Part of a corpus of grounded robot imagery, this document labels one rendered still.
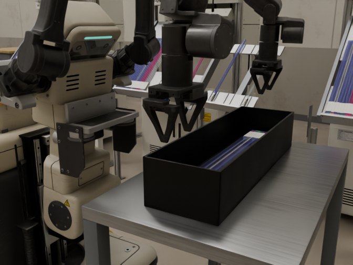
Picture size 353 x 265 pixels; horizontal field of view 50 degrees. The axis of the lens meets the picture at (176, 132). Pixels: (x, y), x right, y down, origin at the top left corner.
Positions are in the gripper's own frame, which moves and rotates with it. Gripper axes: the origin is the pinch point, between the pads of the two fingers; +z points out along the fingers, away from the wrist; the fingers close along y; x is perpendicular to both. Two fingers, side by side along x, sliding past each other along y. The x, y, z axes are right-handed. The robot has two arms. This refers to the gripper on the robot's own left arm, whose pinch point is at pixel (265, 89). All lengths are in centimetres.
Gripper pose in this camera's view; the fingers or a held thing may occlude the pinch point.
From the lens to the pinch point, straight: 124.0
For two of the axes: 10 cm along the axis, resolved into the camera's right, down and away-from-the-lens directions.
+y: 4.9, -2.4, 8.4
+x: -8.7, -1.5, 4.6
